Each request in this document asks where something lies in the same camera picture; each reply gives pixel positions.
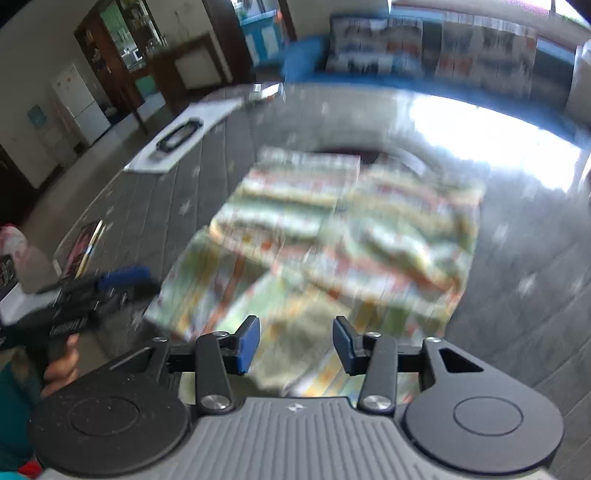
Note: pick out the blue storage box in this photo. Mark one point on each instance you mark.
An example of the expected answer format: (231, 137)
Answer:
(261, 39)

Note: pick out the blue sofa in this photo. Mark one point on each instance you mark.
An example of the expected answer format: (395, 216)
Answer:
(554, 106)

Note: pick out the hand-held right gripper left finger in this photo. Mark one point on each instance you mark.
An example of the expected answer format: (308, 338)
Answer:
(245, 345)

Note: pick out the dark wooden sideboard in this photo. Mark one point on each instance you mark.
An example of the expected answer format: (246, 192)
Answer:
(194, 60)

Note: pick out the patterned sofa cushion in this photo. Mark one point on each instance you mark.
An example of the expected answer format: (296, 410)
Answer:
(485, 57)
(374, 44)

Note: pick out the white refrigerator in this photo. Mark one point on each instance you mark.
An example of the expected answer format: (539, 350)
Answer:
(81, 106)

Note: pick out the black oval case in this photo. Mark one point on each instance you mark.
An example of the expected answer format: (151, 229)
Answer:
(178, 134)

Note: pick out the dark magazine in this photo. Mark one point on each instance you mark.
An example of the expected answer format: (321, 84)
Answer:
(83, 247)

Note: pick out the pink white cloth bundle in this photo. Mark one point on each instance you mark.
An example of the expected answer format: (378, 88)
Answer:
(11, 249)

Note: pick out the person's left forearm teal sleeve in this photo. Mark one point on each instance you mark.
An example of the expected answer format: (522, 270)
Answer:
(16, 410)

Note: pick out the person's left hand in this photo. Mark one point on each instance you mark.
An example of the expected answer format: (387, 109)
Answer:
(61, 367)

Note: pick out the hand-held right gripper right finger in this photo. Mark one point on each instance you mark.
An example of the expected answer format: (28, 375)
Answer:
(344, 347)

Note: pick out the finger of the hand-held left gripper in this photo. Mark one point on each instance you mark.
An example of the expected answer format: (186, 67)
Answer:
(124, 275)
(131, 291)

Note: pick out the colourful striped garment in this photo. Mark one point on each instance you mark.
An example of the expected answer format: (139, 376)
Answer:
(332, 240)

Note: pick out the small silver box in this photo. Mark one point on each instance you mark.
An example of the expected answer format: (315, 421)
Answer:
(264, 92)

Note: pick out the dark wooden cabinet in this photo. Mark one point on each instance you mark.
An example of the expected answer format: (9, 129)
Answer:
(115, 55)

